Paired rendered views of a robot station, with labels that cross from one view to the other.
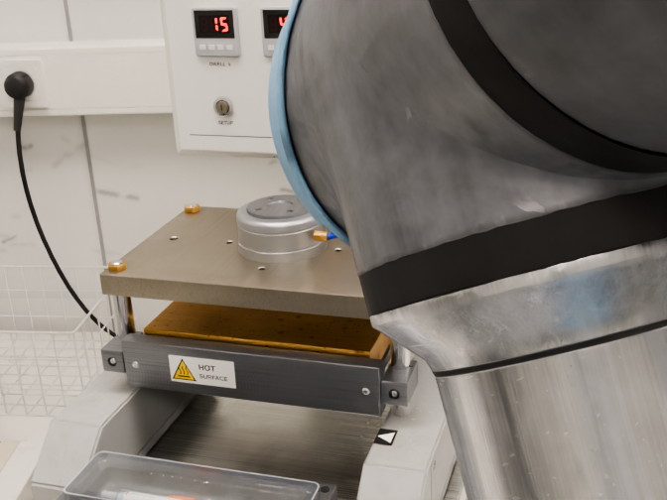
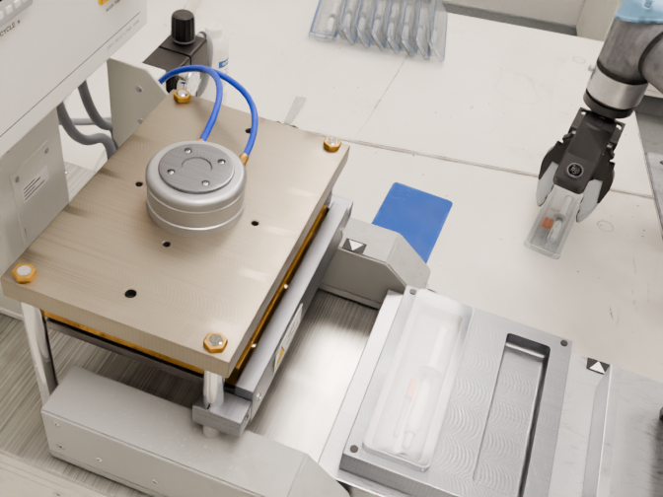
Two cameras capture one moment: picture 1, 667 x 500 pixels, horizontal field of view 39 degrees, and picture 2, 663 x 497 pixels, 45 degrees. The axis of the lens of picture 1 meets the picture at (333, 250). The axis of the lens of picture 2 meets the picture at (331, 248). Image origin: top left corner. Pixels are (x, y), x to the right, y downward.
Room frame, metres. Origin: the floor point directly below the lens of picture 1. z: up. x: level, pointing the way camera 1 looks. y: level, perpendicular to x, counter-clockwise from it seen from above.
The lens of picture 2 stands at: (0.73, 0.53, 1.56)
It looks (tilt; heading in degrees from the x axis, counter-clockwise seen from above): 45 degrees down; 263
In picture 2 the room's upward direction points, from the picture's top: 10 degrees clockwise
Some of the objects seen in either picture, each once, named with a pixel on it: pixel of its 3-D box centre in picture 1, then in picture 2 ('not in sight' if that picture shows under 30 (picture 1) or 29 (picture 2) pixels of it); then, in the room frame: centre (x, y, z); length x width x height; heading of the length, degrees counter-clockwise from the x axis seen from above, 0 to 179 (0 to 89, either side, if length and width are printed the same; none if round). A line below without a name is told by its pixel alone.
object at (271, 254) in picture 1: (317, 261); (173, 199); (0.81, 0.02, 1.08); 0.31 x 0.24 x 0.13; 71
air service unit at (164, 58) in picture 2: not in sight; (178, 86); (0.84, -0.21, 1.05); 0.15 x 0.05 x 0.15; 71
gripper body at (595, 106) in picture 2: not in sight; (596, 128); (0.27, -0.40, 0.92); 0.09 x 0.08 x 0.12; 64
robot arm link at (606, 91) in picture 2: not in sight; (615, 83); (0.28, -0.40, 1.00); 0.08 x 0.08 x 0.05
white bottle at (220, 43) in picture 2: not in sight; (212, 65); (0.84, -0.60, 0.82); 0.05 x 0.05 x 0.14
